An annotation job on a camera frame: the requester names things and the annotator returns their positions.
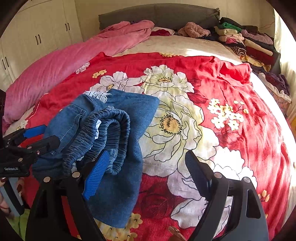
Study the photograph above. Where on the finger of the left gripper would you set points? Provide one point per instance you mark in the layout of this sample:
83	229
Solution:
34	150
19	136

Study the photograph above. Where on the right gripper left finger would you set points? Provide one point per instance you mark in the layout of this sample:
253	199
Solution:
47	219

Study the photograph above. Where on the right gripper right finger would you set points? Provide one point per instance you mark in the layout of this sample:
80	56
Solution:
247	219

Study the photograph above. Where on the blue denim pants lace hem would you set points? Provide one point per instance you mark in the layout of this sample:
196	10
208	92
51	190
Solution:
93	123

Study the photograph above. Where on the left hand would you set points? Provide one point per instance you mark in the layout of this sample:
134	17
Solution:
11	200

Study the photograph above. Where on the green fleece sleeve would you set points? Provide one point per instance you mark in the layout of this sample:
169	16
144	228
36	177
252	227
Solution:
19	224

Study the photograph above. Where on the pink quilt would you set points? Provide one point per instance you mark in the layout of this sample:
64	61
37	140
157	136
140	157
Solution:
44	74

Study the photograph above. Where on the cream wardrobe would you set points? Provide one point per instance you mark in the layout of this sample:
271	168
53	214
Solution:
37	29

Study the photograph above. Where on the red floral bedspread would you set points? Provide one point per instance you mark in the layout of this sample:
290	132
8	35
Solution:
177	104

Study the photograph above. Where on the dark purple garment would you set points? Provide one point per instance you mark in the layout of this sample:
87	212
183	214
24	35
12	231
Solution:
279	81

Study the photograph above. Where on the pile of folded clothes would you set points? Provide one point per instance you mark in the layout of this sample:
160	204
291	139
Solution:
249	45

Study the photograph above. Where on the grey headboard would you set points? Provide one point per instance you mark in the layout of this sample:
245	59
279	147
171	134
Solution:
167	15

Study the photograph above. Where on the pink fuzzy garment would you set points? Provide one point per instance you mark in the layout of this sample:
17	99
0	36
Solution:
193	30

